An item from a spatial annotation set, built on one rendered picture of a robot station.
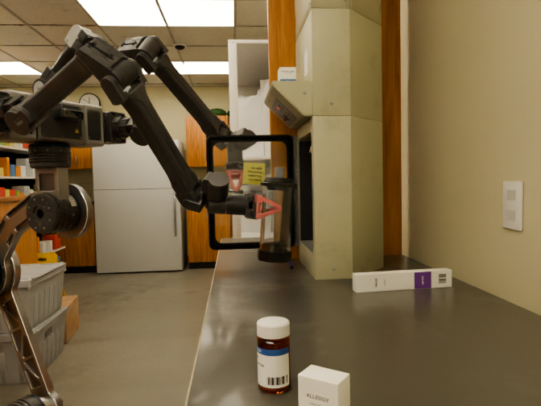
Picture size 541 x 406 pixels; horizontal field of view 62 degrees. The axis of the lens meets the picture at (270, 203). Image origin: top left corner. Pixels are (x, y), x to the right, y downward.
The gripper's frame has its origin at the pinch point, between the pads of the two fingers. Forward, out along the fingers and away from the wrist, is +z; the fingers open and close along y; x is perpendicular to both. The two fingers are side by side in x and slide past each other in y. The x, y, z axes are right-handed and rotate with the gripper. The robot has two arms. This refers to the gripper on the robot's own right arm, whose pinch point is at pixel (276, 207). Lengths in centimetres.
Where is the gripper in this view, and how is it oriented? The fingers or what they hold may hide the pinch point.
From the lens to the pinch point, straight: 130.1
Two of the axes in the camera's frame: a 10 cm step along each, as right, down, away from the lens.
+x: -0.6, 10.0, 0.4
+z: 9.9, 0.6, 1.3
